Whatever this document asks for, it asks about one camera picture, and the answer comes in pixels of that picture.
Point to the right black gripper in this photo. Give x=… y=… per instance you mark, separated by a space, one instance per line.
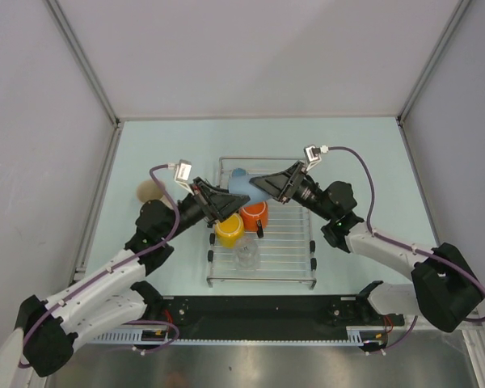
x=278 y=185

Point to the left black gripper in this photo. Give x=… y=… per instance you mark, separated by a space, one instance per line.
x=216 y=205

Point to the yellow ceramic mug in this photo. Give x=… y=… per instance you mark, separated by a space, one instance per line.
x=228 y=232

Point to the blue-grey plastic tumbler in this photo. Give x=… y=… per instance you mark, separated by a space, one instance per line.
x=241 y=185

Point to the beige ceramic mug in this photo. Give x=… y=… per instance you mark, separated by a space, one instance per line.
x=148 y=190

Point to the blue textured ceramic mug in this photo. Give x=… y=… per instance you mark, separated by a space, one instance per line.
x=239 y=174

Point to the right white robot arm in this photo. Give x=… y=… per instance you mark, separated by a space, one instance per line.
x=446 y=291

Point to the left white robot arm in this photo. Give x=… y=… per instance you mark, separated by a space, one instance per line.
x=55 y=327

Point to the orange ceramic mug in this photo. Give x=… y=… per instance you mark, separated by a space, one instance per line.
x=255 y=218

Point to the clear glass cup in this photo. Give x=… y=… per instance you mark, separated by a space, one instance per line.
x=246 y=254

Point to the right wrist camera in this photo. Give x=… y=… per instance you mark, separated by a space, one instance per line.
x=313 y=155

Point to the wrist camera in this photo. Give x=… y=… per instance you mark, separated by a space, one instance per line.
x=181 y=171
x=313 y=155

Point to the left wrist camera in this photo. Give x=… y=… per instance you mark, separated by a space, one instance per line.
x=181 y=171

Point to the metal wire dish rack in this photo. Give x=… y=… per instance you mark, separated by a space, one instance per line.
x=286 y=251

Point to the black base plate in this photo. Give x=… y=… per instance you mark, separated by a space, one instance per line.
x=268 y=318

